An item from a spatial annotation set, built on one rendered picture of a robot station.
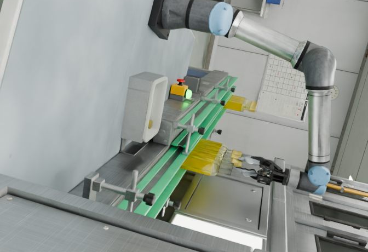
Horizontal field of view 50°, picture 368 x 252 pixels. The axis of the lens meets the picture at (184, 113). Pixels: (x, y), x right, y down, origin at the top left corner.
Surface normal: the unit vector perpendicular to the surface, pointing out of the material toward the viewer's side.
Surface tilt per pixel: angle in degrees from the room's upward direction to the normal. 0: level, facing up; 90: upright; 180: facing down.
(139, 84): 90
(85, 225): 90
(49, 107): 0
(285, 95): 90
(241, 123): 90
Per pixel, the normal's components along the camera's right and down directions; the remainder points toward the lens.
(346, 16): -0.23, 0.21
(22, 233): 0.18, -0.95
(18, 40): 0.96, 0.22
